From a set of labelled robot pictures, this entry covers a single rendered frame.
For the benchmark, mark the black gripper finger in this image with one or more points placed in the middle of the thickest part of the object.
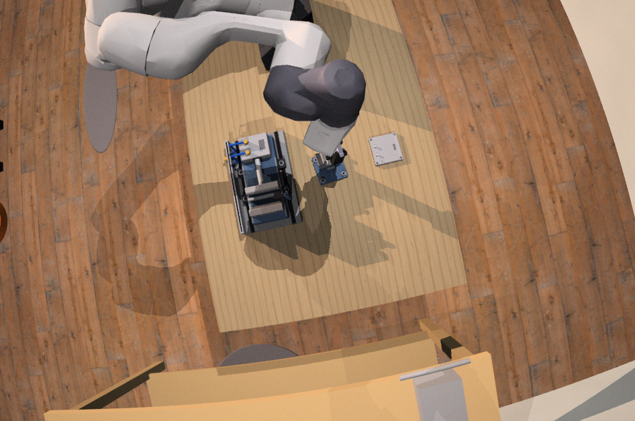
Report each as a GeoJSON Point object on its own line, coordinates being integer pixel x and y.
{"type": "Point", "coordinates": [334, 160]}

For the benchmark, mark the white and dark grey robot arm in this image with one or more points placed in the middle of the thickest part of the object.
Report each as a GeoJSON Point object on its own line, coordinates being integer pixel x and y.
{"type": "Point", "coordinates": [130, 34]}

